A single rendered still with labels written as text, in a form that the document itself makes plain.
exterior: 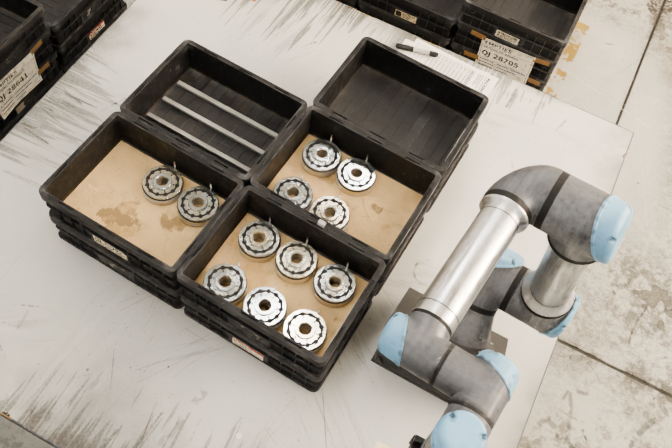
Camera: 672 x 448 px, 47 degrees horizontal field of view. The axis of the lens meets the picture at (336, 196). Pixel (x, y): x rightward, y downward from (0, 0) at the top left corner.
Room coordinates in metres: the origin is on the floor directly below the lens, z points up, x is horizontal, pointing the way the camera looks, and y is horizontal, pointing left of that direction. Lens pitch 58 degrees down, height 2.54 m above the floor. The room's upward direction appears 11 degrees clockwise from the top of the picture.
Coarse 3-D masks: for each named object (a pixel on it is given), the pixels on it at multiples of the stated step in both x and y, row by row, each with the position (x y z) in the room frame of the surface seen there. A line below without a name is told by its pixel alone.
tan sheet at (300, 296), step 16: (240, 224) 0.93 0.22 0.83; (256, 240) 0.89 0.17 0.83; (288, 240) 0.91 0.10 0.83; (224, 256) 0.83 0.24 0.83; (240, 256) 0.84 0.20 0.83; (320, 256) 0.88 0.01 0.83; (256, 272) 0.81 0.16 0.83; (272, 272) 0.81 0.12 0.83; (288, 288) 0.78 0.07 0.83; (304, 288) 0.79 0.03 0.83; (240, 304) 0.72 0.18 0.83; (288, 304) 0.74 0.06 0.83; (304, 304) 0.75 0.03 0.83; (320, 304) 0.75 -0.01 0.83; (352, 304) 0.77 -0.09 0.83; (336, 320) 0.72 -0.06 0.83; (320, 352) 0.64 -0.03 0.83
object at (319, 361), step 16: (240, 192) 0.96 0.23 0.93; (256, 192) 0.97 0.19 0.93; (288, 208) 0.94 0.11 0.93; (208, 240) 0.82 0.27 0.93; (336, 240) 0.88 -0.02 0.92; (192, 256) 0.78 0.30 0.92; (368, 256) 0.85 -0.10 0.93; (192, 288) 0.69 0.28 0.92; (368, 288) 0.78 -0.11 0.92; (224, 304) 0.67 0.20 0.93; (256, 320) 0.64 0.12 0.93; (352, 320) 0.69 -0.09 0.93; (272, 336) 0.62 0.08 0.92; (336, 336) 0.64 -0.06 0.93; (304, 352) 0.59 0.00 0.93
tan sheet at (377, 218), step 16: (304, 144) 1.21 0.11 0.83; (288, 160) 1.15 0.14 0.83; (288, 176) 1.10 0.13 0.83; (304, 176) 1.11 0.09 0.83; (384, 176) 1.15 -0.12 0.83; (320, 192) 1.07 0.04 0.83; (336, 192) 1.08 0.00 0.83; (384, 192) 1.10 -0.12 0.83; (400, 192) 1.11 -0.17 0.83; (416, 192) 1.12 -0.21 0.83; (352, 208) 1.04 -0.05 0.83; (368, 208) 1.05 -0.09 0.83; (384, 208) 1.05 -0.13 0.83; (400, 208) 1.06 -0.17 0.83; (352, 224) 0.99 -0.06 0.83; (368, 224) 1.00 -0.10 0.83; (384, 224) 1.01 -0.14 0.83; (400, 224) 1.02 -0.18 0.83; (368, 240) 0.95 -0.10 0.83; (384, 240) 0.96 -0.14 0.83
